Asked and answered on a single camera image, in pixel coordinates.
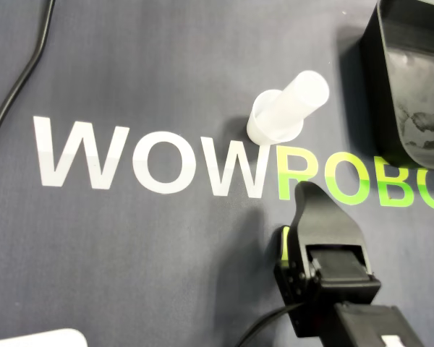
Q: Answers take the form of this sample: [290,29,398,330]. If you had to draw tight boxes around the black plastic tray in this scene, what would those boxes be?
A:
[359,0,434,169]

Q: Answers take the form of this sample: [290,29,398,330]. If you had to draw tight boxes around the white translucent plastic tube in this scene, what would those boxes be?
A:
[252,71,330,140]

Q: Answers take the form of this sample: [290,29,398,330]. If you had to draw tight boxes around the thin black servo wires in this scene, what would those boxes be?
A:
[234,302,301,347]

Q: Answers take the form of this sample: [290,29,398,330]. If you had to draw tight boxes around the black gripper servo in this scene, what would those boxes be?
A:
[274,181,383,339]

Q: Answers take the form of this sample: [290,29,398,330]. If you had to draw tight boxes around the white desk lamp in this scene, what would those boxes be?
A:
[0,327,88,347]

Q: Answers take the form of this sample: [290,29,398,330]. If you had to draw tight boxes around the dark grey printed mat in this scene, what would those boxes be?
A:
[0,0,434,347]

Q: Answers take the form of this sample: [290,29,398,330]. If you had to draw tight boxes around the white translucent plastic cup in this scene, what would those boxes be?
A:
[246,88,305,145]

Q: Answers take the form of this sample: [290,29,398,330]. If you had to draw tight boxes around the thick black cable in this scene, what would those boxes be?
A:
[0,0,56,160]

